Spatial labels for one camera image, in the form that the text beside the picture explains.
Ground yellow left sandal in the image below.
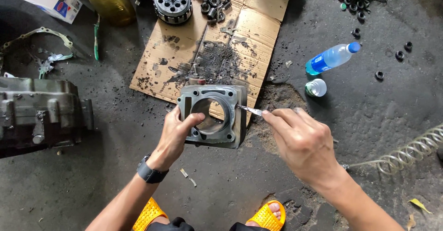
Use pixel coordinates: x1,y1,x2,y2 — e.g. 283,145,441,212
132,197,169,231

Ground thin engine cover gasket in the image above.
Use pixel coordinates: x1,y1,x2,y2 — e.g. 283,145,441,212
0,27,77,73

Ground person's right hand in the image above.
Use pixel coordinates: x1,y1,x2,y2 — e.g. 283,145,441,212
261,107,343,190

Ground small metal scraper blade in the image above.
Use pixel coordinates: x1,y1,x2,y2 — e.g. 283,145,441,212
236,104,266,117

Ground brown cardboard sheet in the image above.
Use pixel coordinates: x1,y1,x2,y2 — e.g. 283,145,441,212
129,0,294,125

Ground heap of springs and bolts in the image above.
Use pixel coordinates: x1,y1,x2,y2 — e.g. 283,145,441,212
200,0,233,27

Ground grey engine cylinder block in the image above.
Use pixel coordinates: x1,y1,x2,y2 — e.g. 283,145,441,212
177,85,248,149

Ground yellow sandal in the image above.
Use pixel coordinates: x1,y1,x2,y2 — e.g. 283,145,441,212
246,200,287,231
132,197,169,231

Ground grey engine crankcase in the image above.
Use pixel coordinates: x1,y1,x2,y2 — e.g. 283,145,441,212
0,77,95,159

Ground small white bottle green label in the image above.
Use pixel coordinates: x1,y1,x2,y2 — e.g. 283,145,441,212
305,78,327,98

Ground black wristwatch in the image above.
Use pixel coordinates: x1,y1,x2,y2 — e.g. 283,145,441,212
136,154,170,184

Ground pile of black carbon scrapings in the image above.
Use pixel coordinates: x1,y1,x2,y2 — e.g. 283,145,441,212
195,41,244,85

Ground flat metal bracket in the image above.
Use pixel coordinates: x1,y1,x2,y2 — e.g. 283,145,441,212
220,18,239,36

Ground clear coiled air hose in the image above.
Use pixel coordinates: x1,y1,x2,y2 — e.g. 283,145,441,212
342,123,443,176

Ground yellow oil bottle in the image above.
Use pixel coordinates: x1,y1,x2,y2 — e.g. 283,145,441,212
74,0,136,27

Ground torn silver gasket scraps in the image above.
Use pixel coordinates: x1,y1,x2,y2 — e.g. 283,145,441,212
37,53,74,80

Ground yellow right sandal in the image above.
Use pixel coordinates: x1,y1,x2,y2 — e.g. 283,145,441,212
246,200,287,231

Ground person's left hand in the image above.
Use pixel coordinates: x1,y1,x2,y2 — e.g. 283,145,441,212
147,105,206,171

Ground clear bottle with blue label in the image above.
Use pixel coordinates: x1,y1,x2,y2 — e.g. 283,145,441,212
305,42,362,76

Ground round metal clutch hub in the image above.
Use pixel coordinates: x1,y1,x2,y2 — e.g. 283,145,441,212
153,0,193,25

